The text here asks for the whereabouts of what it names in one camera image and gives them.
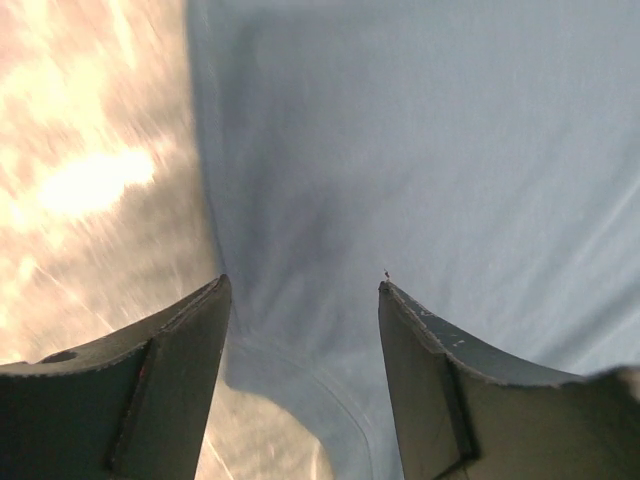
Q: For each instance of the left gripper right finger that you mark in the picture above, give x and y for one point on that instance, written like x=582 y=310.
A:
x=464 y=409

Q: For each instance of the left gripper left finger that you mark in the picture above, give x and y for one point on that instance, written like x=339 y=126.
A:
x=133 y=404

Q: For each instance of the blue-grey t-shirt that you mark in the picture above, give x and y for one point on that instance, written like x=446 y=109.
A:
x=484 y=154

